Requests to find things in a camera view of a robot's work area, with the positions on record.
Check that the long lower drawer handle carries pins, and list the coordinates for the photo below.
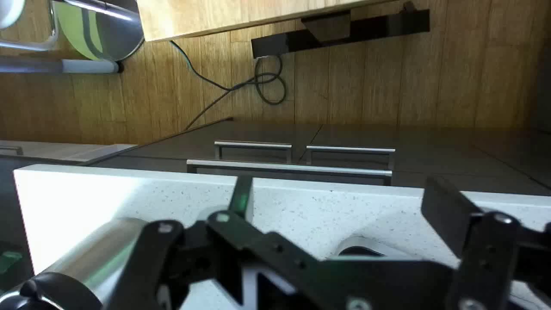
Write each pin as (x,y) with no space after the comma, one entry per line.
(382,174)

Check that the green and grey chair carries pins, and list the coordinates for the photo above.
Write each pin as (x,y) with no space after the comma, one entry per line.
(103,31)

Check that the stainless steel coffee jar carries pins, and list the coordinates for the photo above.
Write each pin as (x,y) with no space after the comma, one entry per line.
(84,275)

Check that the upper right drawer handle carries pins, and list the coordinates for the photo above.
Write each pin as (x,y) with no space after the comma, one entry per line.
(349,155)

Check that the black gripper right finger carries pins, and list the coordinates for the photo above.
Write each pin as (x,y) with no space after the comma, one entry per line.
(492,246)

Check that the upper left drawer handle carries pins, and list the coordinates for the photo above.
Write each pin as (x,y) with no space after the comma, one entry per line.
(253,144)

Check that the light wooden table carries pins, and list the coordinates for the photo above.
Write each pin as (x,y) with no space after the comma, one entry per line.
(165,19)

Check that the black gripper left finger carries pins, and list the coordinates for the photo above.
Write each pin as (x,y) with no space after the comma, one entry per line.
(167,258)

